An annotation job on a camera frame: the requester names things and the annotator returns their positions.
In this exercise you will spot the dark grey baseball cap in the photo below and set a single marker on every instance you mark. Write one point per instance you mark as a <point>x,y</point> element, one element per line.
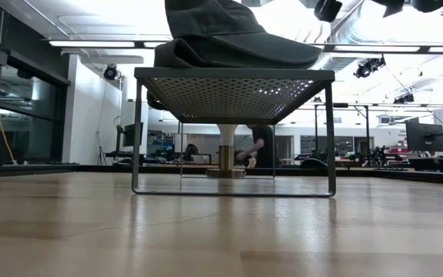
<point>221,23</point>

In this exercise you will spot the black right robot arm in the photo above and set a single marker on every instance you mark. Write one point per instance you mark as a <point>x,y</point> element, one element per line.
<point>433,4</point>

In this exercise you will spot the grey perforated metal shelf rack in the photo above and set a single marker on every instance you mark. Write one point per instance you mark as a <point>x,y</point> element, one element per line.
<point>229,73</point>

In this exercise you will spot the small black ceiling light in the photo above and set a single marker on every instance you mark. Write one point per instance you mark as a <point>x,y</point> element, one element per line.
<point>404,99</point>

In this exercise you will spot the dark chalkboard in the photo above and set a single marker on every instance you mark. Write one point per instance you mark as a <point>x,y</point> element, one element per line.
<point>340,144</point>

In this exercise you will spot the person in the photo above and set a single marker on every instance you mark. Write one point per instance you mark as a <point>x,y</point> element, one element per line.
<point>264,144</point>

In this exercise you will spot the black dome object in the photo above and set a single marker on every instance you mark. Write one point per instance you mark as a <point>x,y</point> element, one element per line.
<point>314,163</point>

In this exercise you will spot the black background robot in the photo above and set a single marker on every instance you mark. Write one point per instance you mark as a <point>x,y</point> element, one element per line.
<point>377,155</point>

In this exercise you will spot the black computer monitor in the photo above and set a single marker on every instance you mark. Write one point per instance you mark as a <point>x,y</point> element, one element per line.
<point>423,136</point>

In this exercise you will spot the white and brass stand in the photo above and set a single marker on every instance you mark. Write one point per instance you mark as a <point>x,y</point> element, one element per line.
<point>227,154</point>

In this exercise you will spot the black hanging background object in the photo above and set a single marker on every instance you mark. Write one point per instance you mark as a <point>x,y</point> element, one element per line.
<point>154,104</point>

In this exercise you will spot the black chair back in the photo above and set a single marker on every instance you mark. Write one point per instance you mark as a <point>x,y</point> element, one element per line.
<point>190,153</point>

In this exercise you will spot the small black monitor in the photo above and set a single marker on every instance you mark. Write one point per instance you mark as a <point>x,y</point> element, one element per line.
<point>133,134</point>

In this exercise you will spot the silver ventilation duct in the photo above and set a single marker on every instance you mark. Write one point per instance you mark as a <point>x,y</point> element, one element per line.
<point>360,27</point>

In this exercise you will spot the black overhead frame bar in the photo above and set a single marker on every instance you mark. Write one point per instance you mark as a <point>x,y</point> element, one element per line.
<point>360,47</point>

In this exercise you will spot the black ceiling camera cluster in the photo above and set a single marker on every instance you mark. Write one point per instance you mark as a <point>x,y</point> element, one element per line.
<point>367,67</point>

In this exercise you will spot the black background rig frame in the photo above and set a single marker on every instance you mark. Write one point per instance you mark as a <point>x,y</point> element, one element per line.
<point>315,127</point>

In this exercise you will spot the black table edge rail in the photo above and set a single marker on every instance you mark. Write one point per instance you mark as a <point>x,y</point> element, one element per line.
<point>398,175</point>

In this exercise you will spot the round black ceiling camera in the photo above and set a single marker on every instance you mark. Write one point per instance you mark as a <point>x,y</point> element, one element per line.
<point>110,72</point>

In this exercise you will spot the dark glass window frame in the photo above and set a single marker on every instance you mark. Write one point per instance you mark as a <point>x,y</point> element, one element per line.
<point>33,100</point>

